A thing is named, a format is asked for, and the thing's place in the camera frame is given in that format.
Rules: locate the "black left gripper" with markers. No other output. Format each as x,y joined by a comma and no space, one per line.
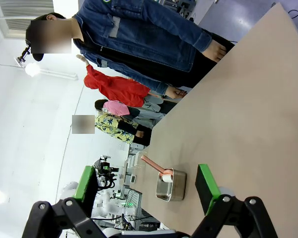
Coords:
108,168

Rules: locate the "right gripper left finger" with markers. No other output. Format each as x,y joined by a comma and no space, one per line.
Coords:
87,188

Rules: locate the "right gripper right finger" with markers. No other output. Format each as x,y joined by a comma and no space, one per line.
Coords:
206,191

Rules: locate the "person's right forearm denim sleeve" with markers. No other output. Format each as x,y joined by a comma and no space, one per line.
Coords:
151,85

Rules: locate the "person's left forearm denim sleeve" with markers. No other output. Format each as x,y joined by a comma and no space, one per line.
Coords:
188,34

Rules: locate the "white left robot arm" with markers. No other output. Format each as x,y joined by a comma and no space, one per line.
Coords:
104,200

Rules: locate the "person's right hand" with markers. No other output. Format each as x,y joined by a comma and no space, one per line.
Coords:
175,93

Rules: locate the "person's left hand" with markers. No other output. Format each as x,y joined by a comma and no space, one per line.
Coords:
216,52

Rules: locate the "rectangular metal tin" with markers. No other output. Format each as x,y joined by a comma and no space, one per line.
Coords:
177,186

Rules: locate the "person in yellow floral shirt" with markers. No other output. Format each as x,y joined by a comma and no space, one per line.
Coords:
109,124

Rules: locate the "person with pink cap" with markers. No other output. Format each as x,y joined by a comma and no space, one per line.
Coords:
114,106

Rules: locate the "person in red jacket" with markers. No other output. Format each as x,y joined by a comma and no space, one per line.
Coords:
119,89

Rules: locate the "person in denim jacket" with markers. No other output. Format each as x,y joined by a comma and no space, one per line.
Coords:
139,37

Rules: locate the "black head-mounted camera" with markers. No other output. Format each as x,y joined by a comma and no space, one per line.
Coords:
23,54

